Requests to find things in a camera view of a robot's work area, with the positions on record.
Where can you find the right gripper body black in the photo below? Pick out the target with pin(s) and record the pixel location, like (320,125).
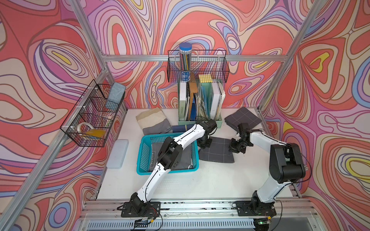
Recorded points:
(239,146)

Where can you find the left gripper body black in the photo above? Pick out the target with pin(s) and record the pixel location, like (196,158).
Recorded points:
(204,142)

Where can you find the dark grey checked cloth front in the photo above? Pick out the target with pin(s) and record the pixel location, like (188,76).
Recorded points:
(217,152)

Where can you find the dark grey checked cloth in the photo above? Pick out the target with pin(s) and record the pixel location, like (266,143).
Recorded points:
(243,115)
(217,152)

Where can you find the navy cloth yellow stripe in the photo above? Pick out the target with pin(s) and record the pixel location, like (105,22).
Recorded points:
(181,128)

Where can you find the grey pillowcase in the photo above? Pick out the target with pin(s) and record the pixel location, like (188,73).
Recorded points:
(184,163)

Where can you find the teal plastic basket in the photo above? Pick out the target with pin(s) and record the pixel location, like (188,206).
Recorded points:
(145,153)

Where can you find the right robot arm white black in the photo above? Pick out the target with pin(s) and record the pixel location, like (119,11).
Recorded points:
(286,164)

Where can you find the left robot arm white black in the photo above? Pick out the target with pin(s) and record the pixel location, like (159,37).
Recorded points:
(169,157)

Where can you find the beige grey folded cloth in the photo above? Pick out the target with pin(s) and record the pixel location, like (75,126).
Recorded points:
(153,121)

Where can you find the green desktop file organizer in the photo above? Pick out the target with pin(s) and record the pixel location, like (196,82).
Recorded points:
(194,102)

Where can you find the white book in organizer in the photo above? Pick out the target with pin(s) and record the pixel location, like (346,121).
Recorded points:
(215,98)

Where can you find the yellow sticky note block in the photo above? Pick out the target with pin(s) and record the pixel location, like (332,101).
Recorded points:
(205,78)

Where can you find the white flat tin box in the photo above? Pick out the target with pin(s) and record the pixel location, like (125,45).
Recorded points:
(118,153)

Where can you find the blue lidded pencil tube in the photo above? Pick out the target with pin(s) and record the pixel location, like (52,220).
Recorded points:
(185,52)

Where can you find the grey blue sponge block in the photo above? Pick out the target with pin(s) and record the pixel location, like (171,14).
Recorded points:
(116,93)

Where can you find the yellow flat pad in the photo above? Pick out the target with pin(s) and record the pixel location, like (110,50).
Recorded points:
(94,134)

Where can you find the white tape roll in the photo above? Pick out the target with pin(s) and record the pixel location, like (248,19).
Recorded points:
(84,127)

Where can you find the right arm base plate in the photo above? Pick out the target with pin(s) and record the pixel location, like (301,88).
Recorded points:
(253,208)

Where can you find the black wire basket rear wall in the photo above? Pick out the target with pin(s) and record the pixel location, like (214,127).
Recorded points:
(202,62)

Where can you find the black wire basket wall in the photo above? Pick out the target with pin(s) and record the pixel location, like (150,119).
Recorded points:
(92,107)
(202,62)

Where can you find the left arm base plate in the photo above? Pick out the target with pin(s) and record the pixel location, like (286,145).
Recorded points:
(149,210)

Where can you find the black wire basket left wall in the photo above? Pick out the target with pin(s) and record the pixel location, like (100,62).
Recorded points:
(92,107)

